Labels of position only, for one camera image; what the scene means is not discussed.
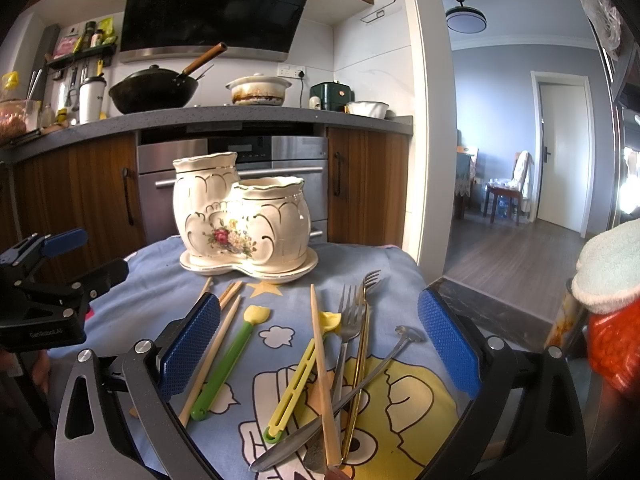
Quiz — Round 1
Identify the silver spoon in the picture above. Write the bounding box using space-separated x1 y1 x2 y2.
250 325 426 472

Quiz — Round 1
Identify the wooden chopstick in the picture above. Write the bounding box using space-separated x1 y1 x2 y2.
219 281 243 310
310 284 342 471
198 276 213 299
179 294 241 428

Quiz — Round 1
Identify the green handled yellow spoon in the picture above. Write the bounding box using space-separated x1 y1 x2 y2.
190 306 271 422

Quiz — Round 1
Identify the gold fork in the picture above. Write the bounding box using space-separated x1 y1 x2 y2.
342 270 381 462

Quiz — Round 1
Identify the silver fork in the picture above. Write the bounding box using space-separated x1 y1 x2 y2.
303 286 363 474

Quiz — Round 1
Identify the yellow handled plastic spoon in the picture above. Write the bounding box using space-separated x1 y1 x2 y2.
262 338 316 444

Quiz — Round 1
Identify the dark green kitchen appliance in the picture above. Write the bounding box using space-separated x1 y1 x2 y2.
309 81 355 113

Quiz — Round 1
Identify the person left hand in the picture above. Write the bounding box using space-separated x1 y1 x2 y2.
0 350 51 394

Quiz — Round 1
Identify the blue cartoon table cloth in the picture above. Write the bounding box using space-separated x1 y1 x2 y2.
49 235 474 480

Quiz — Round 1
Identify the white floral ceramic utensil holder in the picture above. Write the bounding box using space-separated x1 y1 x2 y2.
172 152 319 284

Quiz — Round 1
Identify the orange mesh bag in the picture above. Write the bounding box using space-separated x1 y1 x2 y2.
587 300 640 403

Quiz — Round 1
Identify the white cloth bundle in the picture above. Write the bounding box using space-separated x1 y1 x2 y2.
572 220 640 314

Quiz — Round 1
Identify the wooden chair with cloth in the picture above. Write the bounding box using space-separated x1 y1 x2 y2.
483 151 532 224

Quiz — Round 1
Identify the wooden lower cabinet door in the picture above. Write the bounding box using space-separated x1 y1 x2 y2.
326 127 410 246

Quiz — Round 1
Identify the white interior door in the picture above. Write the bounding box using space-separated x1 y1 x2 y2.
538 84 589 233

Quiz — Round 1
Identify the white thermos cup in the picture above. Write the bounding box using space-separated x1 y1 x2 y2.
79 74 106 125

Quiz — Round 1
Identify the stainless steel oven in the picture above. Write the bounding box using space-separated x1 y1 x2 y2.
135 134 330 246

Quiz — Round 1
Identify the white bowl on counter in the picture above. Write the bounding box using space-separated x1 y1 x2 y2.
344 101 390 119

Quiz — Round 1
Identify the white ceramic casserole pot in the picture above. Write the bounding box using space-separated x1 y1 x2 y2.
226 73 292 106

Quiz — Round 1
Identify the round ceiling lamp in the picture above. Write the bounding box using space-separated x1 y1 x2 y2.
445 0 487 35

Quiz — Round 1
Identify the black range hood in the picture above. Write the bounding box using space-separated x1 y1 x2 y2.
120 0 307 61

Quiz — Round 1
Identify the clear plastic bag on shelf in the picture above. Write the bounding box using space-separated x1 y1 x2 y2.
579 0 622 61

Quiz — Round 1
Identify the black wok wooden handle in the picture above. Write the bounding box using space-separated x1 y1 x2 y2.
108 42 228 115

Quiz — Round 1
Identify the wall spice shelf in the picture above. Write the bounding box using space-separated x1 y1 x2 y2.
44 16 118 70

